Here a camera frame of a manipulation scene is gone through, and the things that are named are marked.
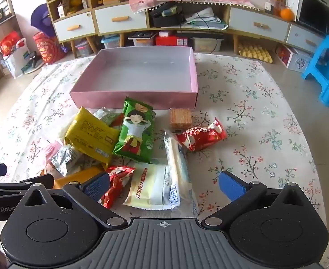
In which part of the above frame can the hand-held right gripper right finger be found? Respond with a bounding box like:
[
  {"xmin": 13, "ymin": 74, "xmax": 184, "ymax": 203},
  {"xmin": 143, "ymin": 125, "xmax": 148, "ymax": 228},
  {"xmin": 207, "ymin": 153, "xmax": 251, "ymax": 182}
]
[{"xmin": 201, "ymin": 170, "xmax": 305, "ymax": 229}]

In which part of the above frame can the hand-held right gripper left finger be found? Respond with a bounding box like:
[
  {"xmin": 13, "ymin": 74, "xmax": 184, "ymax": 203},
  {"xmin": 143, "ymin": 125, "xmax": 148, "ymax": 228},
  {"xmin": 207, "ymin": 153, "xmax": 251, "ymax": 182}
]
[{"xmin": 24, "ymin": 171, "xmax": 127, "ymax": 229}]

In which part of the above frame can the red snack packet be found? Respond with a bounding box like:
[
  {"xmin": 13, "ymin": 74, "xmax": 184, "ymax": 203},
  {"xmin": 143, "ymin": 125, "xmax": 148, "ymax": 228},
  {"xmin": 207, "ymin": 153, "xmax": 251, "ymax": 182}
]
[
  {"xmin": 100, "ymin": 166, "xmax": 136, "ymax": 209},
  {"xmin": 176, "ymin": 118, "xmax": 227, "ymax": 152}
]

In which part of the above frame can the mustard snack packet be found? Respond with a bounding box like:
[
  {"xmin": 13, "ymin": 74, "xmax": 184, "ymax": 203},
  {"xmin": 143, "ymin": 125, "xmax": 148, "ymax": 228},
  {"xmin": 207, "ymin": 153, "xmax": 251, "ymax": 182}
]
[{"xmin": 54, "ymin": 166, "xmax": 105, "ymax": 189}]

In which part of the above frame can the cream white snack packet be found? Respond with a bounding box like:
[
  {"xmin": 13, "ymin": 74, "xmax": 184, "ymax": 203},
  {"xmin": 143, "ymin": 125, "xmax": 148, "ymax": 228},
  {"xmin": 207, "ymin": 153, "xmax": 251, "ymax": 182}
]
[{"xmin": 122, "ymin": 163, "xmax": 171, "ymax": 210}]

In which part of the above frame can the yellow snack packet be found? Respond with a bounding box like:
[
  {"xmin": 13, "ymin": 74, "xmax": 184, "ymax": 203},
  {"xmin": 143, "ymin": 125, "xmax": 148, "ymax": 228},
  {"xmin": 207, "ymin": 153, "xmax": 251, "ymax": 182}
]
[{"xmin": 64, "ymin": 106, "xmax": 121, "ymax": 169}]

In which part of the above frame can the pink snack packet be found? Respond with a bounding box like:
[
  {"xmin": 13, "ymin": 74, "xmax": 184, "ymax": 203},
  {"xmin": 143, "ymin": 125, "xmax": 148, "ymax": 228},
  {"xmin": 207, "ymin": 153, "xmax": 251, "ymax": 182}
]
[{"xmin": 44, "ymin": 141, "xmax": 63, "ymax": 160}]

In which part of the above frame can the long clear cracker packet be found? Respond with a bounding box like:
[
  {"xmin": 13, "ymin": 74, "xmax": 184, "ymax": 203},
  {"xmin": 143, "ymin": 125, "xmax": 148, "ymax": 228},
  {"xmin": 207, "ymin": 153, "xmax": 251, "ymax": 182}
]
[{"xmin": 164, "ymin": 129, "xmax": 200, "ymax": 216}]

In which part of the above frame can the green snack packet with figure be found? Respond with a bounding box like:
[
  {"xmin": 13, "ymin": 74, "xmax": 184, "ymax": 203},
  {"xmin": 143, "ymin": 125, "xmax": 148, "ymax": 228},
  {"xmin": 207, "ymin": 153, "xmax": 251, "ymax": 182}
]
[{"xmin": 112, "ymin": 97, "xmax": 156, "ymax": 163}]

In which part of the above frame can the clear wafer biscuit pack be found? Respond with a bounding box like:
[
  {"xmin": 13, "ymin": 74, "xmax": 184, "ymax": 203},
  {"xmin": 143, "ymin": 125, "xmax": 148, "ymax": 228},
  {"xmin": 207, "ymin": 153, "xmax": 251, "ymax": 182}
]
[{"xmin": 169, "ymin": 108, "xmax": 193, "ymax": 133}]

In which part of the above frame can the pink cardboard box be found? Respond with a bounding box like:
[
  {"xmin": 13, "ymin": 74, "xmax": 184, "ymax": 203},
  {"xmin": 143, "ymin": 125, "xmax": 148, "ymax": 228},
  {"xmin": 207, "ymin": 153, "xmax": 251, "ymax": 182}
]
[{"xmin": 70, "ymin": 46, "xmax": 199, "ymax": 110}]

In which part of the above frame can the floral tablecloth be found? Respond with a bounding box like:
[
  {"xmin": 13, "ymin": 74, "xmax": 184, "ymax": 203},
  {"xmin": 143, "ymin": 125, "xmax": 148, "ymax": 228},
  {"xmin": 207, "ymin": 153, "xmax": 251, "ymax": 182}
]
[{"xmin": 0, "ymin": 52, "xmax": 329, "ymax": 269}]

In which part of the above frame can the black tool on white base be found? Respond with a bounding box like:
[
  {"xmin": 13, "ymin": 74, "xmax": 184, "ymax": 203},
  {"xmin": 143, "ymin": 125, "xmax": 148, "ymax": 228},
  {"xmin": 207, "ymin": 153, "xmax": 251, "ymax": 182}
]
[{"xmin": 21, "ymin": 51, "xmax": 46, "ymax": 75}]

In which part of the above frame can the white shopping bag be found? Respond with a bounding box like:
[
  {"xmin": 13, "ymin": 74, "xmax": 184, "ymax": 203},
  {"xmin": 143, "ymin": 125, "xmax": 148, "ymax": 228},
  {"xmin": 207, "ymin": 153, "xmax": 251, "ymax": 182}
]
[{"xmin": 0, "ymin": 31, "xmax": 32, "ymax": 79}]

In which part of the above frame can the red gift bag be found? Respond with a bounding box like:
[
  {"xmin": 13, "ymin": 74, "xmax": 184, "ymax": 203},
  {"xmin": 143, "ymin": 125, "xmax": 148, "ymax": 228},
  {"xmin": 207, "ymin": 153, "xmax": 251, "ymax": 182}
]
[{"xmin": 33, "ymin": 31, "xmax": 67, "ymax": 65}]

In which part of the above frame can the yellow egg tray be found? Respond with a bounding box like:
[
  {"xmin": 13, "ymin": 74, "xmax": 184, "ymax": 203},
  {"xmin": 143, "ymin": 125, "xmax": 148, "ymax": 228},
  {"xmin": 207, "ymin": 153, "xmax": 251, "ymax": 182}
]
[{"xmin": 238, "ymin": 43, "xmax": 274, "ymax": 64}]

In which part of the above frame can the small clear storage bin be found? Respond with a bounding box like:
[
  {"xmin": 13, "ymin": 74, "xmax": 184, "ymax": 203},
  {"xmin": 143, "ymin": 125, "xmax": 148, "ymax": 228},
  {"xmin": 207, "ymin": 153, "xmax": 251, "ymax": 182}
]
[{"xmin": 75, "ymin": 41, "xmax": 94, "ymax": 57}]

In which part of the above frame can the white printed box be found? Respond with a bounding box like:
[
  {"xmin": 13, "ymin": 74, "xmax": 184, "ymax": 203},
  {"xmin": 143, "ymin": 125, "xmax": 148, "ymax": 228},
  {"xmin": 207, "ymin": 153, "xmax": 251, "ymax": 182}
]
[{"xmin": 275, "ymin": 45, "xmax": 312, "ymax": 73}]

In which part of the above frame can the wide clear storage bin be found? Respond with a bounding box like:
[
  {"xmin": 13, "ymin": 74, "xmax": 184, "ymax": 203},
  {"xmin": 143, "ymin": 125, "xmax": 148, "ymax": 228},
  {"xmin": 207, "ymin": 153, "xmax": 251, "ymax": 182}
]
[{"xmin": 193, "ymin": 36, "xmax": 224, "ymax": 52}]

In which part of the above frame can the clear bin with blue lid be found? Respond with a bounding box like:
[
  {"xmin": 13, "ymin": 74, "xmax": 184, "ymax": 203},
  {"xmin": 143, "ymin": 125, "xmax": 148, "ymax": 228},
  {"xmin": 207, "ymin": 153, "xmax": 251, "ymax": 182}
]
[{"xmin": 101, "ymin": 35, "xmax": 121, "ymax": 50}]

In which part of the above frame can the clear bin with dark lid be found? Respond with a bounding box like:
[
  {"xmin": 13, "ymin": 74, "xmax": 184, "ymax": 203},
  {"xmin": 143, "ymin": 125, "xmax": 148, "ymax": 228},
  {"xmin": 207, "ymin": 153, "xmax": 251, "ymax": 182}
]
[{"xmin": 128, "ymin": 32, "xmax": 156, "ymax": 47}]

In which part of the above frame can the blue plastic stool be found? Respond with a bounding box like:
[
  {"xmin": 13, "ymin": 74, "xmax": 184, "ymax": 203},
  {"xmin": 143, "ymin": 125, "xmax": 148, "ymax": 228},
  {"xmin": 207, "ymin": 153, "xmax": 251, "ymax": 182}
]
[{"xmin": 302, "ymin": 35, "xmax": 329, "ymax": 107}]

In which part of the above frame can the red flat box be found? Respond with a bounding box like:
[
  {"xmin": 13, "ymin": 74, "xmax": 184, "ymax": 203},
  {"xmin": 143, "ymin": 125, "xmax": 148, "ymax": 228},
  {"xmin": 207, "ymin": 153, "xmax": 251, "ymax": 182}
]
[{"xmin": 159, "ymin": 31, "xmax": 189, "ymax": 47}]

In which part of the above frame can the white cabinet drawer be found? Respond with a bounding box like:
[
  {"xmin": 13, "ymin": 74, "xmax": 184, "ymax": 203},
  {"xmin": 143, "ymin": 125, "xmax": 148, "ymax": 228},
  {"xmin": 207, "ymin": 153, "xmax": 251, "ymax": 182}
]
[
  {"xmin": 94, "ymin": 3, "xmax": 148, "ymax": 34},
  {"xmin": 229, "ymin": 7, "xmax": 290, "ymax": 44},
  {"xmin": 287, "ymin": 25, "xmax": 325, "ymax": 52},
  {"xmin": 54, "ymin": 13, "xmax": 96, "ymax": 42}
]

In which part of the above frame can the pile of papers and cloths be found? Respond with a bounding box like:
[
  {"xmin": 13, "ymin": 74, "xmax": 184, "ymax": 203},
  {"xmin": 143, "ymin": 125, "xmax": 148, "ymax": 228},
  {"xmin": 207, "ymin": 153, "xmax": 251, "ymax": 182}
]
[{"xmin": 185, "ymin": 7, "xmax": 229, "ymax": 31}]

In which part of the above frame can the wooden cabinet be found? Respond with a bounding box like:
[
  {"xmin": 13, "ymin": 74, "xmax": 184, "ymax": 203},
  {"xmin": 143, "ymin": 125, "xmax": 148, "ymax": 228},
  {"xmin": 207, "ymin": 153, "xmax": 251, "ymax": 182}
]
[{"xmin": 42, "ymin": 0, "xmax": 326, "ymax": 60}]

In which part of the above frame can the black storage tray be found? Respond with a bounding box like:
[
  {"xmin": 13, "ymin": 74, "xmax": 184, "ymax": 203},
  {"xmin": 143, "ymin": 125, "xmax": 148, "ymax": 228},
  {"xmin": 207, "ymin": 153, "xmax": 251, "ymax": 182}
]
[{"xmin": 149, "ymin": 1, "xmax": 186, "ymax": 28}]

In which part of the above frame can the black microwave oven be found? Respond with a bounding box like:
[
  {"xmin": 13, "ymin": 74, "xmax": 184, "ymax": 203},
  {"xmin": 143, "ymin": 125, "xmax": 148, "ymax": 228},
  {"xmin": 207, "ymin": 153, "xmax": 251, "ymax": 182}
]
[{"xmin": 296, "ymin": 0, "xmax": 329, "ymax": 37}]

